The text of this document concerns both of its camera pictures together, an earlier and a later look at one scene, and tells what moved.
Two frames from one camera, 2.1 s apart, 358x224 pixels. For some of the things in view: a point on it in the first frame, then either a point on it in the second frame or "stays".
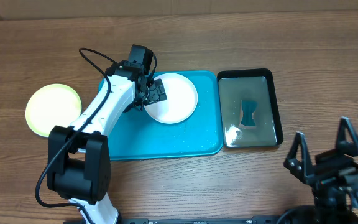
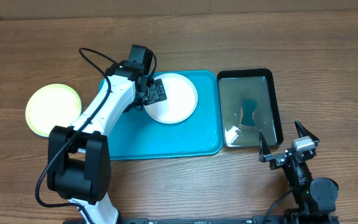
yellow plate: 52,105 stays
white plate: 181,99 stays
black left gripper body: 155,94 stays
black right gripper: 330,164 to 284,157
